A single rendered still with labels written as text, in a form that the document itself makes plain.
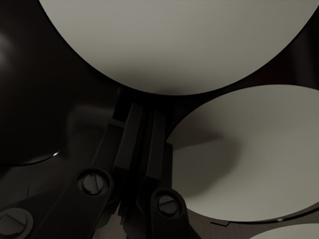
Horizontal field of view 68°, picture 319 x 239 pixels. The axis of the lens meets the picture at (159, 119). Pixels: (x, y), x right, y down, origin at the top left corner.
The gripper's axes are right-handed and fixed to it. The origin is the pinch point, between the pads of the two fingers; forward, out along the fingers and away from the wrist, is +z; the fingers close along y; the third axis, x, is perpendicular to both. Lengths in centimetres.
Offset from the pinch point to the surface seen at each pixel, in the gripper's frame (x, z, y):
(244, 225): -4.8, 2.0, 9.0
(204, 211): -4.5, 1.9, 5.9
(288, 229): -4.0, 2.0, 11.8
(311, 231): -3.5, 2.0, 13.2
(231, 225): -5.2, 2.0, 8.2
